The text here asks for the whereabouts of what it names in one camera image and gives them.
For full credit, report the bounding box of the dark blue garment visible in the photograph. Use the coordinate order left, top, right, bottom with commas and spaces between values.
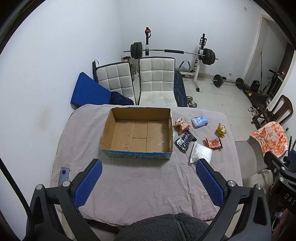
110, 91, 134, 105

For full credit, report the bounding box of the right white padded chair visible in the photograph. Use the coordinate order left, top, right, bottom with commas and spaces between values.
138, 57, 178, 108

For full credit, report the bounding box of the yellow snack bag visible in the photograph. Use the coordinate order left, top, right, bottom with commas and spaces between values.
216, 123, 227, 137

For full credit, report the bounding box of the orange white cloth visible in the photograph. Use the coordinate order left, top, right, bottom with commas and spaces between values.
250, 121, 289, 158

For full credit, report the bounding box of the grey chair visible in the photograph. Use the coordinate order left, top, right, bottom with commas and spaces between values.
235, 136, 267, 180

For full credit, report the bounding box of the barbell on rack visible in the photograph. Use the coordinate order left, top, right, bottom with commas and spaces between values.
123, 42, 219, 65

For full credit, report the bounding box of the brown wooden chair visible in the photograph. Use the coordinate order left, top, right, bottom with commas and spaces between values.
251, 95, 293, 129

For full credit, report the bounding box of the blue foam mat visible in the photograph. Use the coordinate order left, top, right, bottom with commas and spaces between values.
70, 72, 111, 108

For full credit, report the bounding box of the grey table cloth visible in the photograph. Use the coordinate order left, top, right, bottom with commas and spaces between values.
50, 103, 243, 227

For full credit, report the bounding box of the blue black weight bench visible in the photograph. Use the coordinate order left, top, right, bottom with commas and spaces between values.
174, 72, 187, 107

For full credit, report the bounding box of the red snack packet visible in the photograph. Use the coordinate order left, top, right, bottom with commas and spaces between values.
205, 137, 223, 150

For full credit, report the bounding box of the purple smartphone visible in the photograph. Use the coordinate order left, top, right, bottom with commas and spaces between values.
58, 167, 70, 186

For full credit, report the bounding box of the barbell on floor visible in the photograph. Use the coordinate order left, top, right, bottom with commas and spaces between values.
212, 74, 245, 90

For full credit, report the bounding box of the white padded chair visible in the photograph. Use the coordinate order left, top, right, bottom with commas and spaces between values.
92, 61, 136, 104
138, 57, 178, 108

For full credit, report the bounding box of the black snack packet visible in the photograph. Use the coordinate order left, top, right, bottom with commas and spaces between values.
175, 130, 197, 153

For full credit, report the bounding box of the left white padded chair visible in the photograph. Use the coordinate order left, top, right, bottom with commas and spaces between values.
92, 61, 136, 104

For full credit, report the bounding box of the dark fleece clothing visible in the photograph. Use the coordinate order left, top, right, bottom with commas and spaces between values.
115, 213, 209, 241

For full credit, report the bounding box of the chrome dumbbell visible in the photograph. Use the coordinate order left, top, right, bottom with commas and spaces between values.
187, 96, 198, 108

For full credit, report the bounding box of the open cardboard box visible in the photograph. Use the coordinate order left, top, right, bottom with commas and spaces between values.
100, 107, 173, 160

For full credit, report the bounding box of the white plastic bag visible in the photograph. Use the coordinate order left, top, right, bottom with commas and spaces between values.
190, 142, 213, 164

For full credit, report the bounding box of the orange snack bag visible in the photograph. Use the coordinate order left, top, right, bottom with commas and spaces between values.
173, 117, 191, 135

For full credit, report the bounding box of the blue white tissue pack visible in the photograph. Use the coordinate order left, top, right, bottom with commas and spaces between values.
191, 115, 208, 128

